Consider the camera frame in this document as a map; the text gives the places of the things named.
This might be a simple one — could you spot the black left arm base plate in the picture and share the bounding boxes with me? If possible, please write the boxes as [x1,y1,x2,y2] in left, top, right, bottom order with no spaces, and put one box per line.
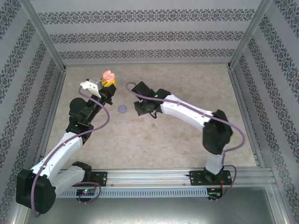
[70,171,108,188]

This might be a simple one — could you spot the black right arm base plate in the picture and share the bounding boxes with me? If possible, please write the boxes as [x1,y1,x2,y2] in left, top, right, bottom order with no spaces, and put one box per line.
[189,170,233,187]

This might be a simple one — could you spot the grey metal sheet panel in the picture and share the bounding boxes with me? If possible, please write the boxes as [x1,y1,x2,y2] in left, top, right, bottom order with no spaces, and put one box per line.
[14,197,287,224]

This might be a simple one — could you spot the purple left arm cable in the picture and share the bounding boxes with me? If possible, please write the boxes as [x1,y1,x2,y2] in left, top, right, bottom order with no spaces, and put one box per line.
[32,86,111,217]

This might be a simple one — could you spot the aluminium table side rail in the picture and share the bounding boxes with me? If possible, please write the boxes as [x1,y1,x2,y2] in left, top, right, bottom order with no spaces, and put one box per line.
[227,66,267,168]
[31,69,68,170]

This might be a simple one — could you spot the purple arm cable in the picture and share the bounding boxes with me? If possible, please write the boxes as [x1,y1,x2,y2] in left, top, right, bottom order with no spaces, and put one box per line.
[32,86,111,217]
[126,82,246,201]

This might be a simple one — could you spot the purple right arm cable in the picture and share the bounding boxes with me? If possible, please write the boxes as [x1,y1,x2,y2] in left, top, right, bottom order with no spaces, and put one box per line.
[126,82,246,201]

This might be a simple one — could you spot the slotted grey cable duct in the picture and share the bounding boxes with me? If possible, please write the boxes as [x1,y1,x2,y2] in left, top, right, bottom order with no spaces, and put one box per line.
[55,188,209,199]

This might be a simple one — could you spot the aluminium frame post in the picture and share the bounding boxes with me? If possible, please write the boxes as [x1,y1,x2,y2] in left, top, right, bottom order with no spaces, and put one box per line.
[228,0,274,70]
[21,0,68,72]

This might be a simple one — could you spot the pink earbud charging case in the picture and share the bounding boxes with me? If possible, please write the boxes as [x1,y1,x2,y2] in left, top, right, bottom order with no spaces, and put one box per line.
[102,70,117,82]

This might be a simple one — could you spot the aluminium mounting rail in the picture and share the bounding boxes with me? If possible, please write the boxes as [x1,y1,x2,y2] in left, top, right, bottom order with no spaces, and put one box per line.
[55,168,278,188]

